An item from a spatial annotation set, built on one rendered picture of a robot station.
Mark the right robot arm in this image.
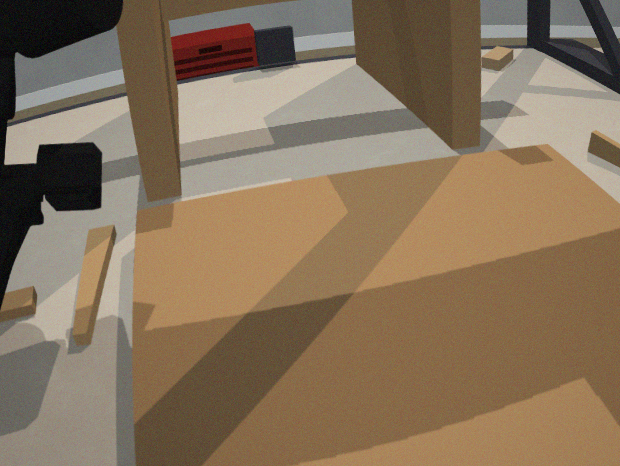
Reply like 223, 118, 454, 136
0, 0, 123, 148

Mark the tan flat wooden board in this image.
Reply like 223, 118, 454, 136
132, 144, 620, 466

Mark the brown wooden board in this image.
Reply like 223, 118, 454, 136
116, 0, 182, 202
352, 0, 481, 150

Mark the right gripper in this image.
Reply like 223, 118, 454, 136
0, 120, 102, 310

